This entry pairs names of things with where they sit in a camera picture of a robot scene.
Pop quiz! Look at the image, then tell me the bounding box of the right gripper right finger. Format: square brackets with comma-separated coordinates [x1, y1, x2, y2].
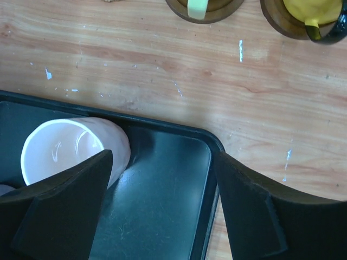
[214, 152, 346, 259]

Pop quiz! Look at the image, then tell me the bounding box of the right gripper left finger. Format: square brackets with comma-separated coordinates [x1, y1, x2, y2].
[1, 149, 113, 259]

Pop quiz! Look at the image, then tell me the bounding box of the pink mug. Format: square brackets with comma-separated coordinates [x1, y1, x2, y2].
[0, 116, 132, 197]

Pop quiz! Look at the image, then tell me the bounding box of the black plastic tray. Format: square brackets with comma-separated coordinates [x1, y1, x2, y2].
[1, 91, 223, 259]

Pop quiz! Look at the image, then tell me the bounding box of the dark wooden coaster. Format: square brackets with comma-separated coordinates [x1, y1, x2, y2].
[166, 0, 244, 24]
[259, 0, 338, 41]

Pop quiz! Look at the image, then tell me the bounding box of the yellow transparent cup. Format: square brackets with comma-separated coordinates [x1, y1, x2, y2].
[283, 0, 346, 45]

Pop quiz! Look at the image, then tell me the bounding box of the pale green mug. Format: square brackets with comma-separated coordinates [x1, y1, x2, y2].
[187, 0, 208, 20]

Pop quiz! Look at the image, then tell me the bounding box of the woven rattan coaster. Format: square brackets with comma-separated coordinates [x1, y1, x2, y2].
[103, 0, 121, 3]

